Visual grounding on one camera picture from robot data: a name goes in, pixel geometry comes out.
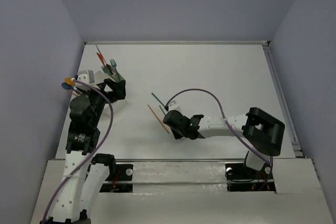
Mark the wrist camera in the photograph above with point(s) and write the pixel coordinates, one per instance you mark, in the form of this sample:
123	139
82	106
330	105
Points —
85	76
173	106

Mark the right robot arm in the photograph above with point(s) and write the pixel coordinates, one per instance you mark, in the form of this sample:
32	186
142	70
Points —
261	133

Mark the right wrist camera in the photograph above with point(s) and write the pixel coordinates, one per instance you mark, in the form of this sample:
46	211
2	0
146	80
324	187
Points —
173	106

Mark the teal fork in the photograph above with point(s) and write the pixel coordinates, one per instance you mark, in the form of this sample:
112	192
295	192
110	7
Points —
114	67
108	70

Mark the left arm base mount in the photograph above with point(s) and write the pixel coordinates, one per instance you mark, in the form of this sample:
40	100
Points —
121	180

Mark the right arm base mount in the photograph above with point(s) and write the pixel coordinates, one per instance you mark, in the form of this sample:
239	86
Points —
241	178

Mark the orange plastic spoon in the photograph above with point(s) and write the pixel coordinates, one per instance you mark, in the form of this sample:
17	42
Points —
70	82

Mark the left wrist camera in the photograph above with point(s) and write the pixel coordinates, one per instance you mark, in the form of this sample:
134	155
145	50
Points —
85	76

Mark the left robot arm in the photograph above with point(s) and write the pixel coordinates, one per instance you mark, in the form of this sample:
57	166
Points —
85	169

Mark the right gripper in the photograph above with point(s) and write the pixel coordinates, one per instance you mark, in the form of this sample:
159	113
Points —
176	134

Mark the teal chopstick crossing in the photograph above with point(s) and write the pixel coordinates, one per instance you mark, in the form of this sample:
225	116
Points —
159	101

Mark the white utensil caddy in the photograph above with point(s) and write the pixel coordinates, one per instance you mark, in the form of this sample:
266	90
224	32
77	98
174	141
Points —
120	104

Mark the orange chopstick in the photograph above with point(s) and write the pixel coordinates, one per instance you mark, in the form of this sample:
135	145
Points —
72	93
158	119

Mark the orange plastic knife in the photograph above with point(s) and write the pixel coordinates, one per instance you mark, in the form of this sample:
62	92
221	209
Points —
101	59

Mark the blue plastic spoon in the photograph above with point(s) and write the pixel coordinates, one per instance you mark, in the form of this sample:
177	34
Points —
67	87

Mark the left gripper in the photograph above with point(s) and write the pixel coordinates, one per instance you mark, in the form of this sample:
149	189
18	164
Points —
115	87

